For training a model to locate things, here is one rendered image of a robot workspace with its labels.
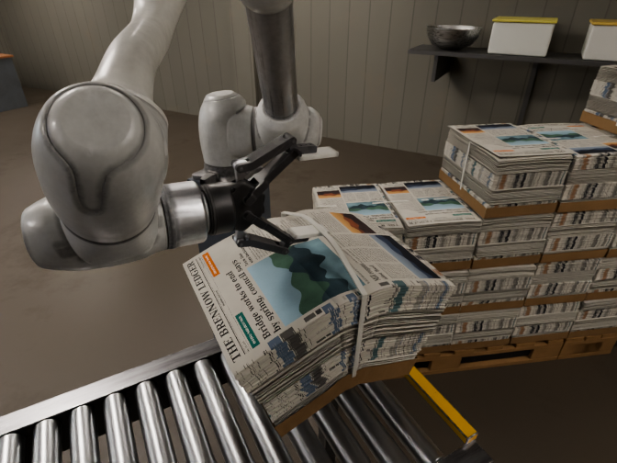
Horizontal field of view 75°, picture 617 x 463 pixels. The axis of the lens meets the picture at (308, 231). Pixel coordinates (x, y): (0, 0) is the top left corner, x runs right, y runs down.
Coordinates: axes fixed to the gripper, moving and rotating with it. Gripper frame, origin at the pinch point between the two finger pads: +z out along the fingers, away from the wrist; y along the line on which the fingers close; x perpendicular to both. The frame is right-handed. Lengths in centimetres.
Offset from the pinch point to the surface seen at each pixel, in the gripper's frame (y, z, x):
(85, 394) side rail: 50, -43, -19
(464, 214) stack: 38, 86, -35
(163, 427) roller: 50, -30, -4
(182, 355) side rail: 49, -22, -20
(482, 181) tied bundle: 25, 90, -34
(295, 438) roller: 47.8, -7.5, 11.0
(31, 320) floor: 137, -77, -159
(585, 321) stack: 91, 153, -4
